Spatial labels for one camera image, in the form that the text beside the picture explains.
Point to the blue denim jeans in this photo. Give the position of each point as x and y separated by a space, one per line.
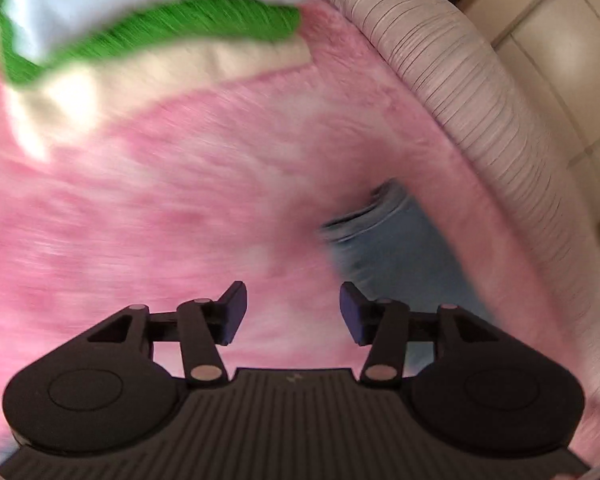
405 255

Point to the cream folded cloth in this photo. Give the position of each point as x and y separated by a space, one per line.
105 90

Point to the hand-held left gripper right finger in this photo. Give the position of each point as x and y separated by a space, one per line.
352 307

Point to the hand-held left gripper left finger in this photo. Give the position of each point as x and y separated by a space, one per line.
235 305

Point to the pink fluffy blanket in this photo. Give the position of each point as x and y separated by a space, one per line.
180 200

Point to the green folded cloth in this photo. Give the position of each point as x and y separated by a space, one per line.
145 27

